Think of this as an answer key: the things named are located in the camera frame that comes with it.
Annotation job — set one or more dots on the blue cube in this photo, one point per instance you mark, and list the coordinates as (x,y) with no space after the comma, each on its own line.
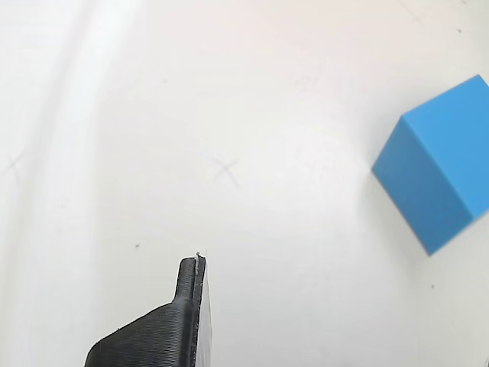
(439,172)

